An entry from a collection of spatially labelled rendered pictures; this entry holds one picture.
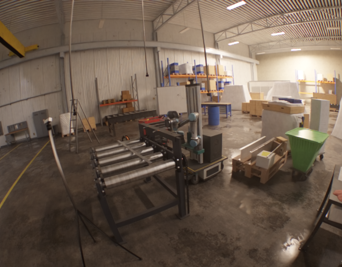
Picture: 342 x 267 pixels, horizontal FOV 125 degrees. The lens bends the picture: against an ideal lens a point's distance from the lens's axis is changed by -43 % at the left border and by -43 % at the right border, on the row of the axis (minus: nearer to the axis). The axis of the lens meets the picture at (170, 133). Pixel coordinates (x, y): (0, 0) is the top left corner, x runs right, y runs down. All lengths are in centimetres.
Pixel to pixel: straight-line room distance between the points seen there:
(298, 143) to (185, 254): 253
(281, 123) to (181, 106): 426
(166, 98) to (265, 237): 608
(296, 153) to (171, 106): 528
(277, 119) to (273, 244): 317
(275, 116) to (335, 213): 320
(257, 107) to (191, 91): 736
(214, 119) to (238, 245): 623
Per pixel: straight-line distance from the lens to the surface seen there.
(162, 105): 678
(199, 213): 235
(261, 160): 297
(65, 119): 997
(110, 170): 184
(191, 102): 290
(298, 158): 327
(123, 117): 726
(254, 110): 997
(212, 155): 298
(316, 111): 424
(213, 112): 741
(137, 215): 193
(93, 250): 219
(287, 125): 426
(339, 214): 195
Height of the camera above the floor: 164
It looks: 15 degrees down
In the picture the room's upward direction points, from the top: 5 degrees counter-clockwise
